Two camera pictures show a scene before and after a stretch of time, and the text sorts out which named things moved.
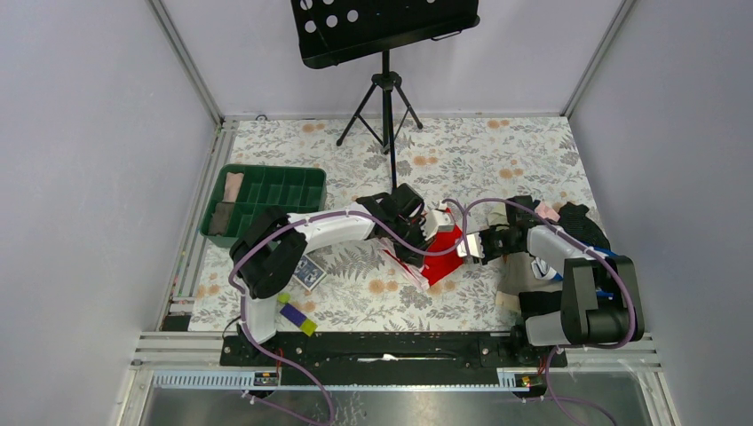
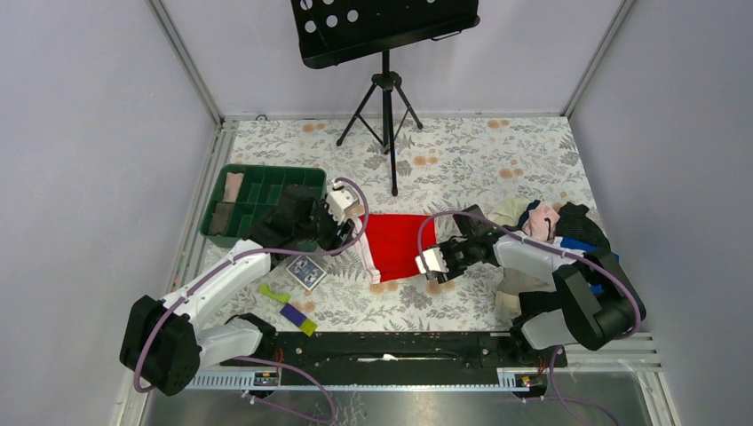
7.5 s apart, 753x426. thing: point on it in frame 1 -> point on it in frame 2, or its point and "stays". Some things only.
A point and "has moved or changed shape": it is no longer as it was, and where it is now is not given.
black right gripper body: (495, 244) -> (458, 256)
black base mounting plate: (389, 351) stays
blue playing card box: (308, 273) stays
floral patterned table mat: (473, 163) stays
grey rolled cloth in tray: (220, 218) stays
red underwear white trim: (435, 269) has moved or changed shape
